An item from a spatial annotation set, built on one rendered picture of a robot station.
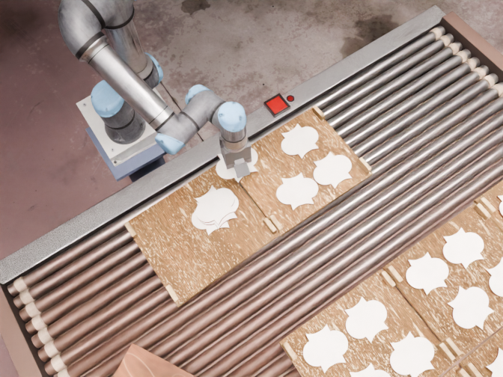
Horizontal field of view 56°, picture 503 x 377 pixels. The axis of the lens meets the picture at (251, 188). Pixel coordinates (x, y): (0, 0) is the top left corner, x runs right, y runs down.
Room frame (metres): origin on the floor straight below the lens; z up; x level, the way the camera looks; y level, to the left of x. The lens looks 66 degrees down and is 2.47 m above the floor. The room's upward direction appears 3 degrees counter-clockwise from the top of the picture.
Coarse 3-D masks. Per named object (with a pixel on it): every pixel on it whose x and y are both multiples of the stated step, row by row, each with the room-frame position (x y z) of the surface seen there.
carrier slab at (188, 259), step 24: (192, 192) 0.68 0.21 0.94; (240, 192) 0.67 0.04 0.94; (144, 216) 0.60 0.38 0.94; (168, 216) 0.59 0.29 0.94; (240, 216) 0.58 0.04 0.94; (264, 216) 0.58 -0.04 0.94; (144, 240) 0.51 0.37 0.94; (168, 240) 0.51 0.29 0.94; (192, 240) 0.50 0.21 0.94; (216, 240) 0.50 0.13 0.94; (240, 240) 0.49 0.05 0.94; (264, 240) 0.49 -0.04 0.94; (168, 264) 0.42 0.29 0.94; (192, 264) 0.42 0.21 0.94; (216, 264) 0.41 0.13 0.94; (192, 288) 0.34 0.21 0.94
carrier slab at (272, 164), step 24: (312, 120) 0.95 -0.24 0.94; (264, 144) 0.86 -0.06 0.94; (336, 144) 0.85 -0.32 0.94; (264, 168) 0.76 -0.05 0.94; (288, 168) 0.76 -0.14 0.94; (312, 168) 0.75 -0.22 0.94; (360, 168) 0.74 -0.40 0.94; (264, 192) 0.67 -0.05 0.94; (336, 192) 0.65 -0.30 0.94; (288, 216) 0.57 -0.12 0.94
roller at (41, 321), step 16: (448, 64) 1.20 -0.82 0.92; (416, 80) 1.13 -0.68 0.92; (432, 80) 1.13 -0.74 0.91; (400, 96) 1.06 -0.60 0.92; (368, 112) 0.99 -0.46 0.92; (352, 128) 0.92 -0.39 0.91; (112, 272) 0.41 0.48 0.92; (128, 272) 0.41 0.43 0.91; (96, 288) 0.36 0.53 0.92; (64, 304) 0.31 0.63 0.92; (32, 320) 0.26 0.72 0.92; (48, 320) 0.26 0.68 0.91
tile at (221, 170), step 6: (252, 150) 0.76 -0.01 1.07; (252, 156) 0.74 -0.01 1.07; (222, 162) 0.72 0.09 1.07; (252, 162) 0.72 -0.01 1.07; (216, 168) 0.70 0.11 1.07; (222, 168) 0.70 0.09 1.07; (252, 168) 0.69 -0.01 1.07; (222, 174) 0.68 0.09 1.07; (228, 174) 0.68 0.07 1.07; (234, 174) 0.68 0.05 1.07
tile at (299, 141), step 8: (296, 128) 0.92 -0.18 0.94; (304, 128) 0.92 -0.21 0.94; (312, 128) 0.92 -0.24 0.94; (288, 136) 0.88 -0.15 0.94; (296, 136) 0.88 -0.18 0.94; (304, 136) 0.88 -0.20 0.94; (312, 136) 0.88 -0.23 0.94; (288, 144) 0.85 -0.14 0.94; (296, 144) 0.85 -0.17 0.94; (304, 144) 0.85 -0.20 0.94; (312, 144) 0.85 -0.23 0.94; (288, 152) 0.82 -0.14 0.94; (296, 152) 0.82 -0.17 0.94; (304, 152) 0.82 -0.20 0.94
